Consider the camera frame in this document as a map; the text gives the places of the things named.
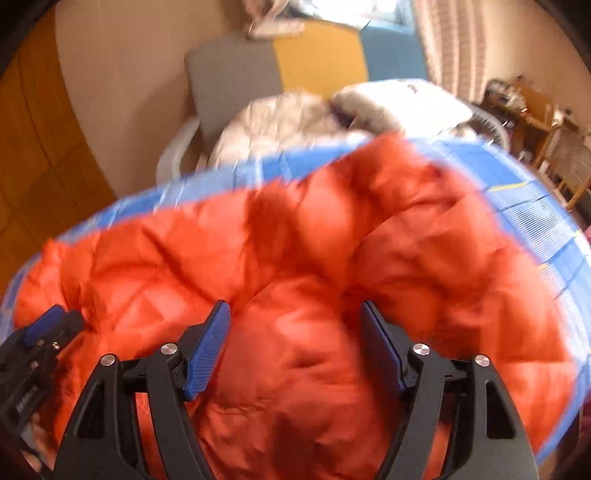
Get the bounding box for orange puffer jacket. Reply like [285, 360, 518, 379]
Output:
[14, 131, 580, 480]

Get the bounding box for white wire fan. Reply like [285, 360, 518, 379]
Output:
[455, 104, 511, 153]

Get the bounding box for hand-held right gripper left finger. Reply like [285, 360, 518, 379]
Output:
[54, 300, 232, 480]

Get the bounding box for wooden panel wardrobe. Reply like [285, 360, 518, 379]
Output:
[0, 7, 116, 296]

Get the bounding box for patterned beige curtain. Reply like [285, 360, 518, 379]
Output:
[411, 0, 490, 104]
[242, 0, 305, 38]

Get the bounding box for beige quilted jacket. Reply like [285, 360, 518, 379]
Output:
[208, 91, 365, 169]

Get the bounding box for white padded garment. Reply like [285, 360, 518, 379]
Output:
[332, 78, 476, 134]

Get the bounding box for wicker chair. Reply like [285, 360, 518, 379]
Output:
[533, 122, 591, 210]

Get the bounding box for bright window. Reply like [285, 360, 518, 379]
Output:
[286, 0, 402, 28]

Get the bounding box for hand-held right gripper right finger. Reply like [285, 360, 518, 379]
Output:
[360, 301, 539, 480]

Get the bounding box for wooden desk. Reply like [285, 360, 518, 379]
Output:
[482, 76, 566, 162]

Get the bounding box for white plastic chair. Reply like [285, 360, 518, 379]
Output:
[154, 115, 208, 185]

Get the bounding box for grey yellow blue chair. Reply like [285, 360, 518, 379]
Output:
[185, 18, 428, 148]

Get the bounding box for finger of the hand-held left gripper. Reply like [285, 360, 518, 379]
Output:
[44, 310, 87, 352]
[18, 304, 66, 348]

